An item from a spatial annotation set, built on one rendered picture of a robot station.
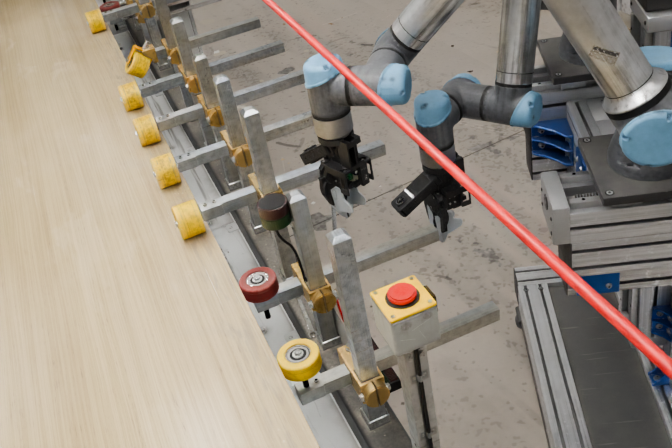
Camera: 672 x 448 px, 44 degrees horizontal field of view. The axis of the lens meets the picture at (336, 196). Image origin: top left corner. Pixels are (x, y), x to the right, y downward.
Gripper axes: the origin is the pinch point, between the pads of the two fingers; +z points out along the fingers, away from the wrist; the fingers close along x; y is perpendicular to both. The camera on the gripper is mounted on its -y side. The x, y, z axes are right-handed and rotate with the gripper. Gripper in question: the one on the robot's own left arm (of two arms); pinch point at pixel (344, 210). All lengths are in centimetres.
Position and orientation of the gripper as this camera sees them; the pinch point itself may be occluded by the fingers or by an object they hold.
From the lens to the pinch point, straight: 171.7
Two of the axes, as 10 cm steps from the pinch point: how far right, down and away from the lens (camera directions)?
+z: 1.7, 8.1, 5.6
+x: 7.3, -4.8, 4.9
